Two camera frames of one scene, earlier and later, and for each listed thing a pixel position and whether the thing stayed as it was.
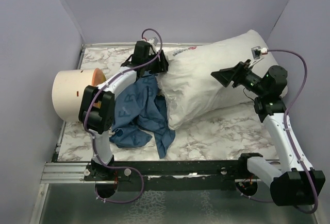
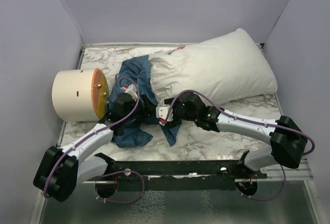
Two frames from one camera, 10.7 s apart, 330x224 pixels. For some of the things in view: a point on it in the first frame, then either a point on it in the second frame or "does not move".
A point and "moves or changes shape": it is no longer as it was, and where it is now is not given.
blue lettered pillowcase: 140,114 moves or changes shape
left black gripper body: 155,66 to 141,112
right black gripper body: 247,78 to 179,112
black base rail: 208,175 does not move
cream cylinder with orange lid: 68,88 does not move
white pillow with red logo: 187,88 moves or changes shape
